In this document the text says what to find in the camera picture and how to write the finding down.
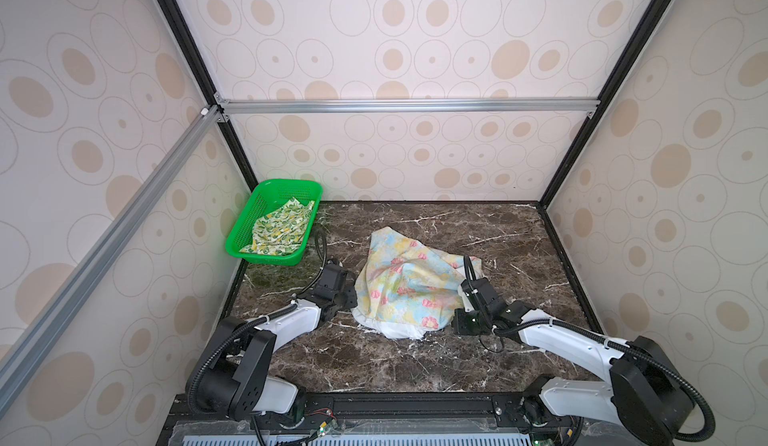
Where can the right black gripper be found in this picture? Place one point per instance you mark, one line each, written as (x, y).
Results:
(458, 323)

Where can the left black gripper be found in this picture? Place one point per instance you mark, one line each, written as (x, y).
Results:
(350, 294)

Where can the pastel floral skirt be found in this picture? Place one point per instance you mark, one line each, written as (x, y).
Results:
(407, 289)

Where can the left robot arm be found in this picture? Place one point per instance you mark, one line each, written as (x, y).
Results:
(231, 378)

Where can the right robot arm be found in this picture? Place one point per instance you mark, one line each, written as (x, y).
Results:
(635, 386)

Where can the green yellow patterned skirt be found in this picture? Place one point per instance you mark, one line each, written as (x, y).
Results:
(280, 232)

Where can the green plastic basket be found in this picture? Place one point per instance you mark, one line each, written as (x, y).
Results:
(267, 198)

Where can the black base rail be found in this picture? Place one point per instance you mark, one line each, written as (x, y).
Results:
(394, 419)

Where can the horizontal aluminium rail back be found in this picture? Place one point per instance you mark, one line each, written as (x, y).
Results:
(440, 105)

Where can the diagonal aluminium rail left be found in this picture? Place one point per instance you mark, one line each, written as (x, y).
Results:
(40, 337)

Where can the left black frame post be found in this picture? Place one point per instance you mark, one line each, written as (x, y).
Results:
(195, 62)

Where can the black frame post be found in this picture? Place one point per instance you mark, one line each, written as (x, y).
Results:
(648, 23)
(195, 62)

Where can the right black frame post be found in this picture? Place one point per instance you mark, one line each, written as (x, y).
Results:
(648, 23)

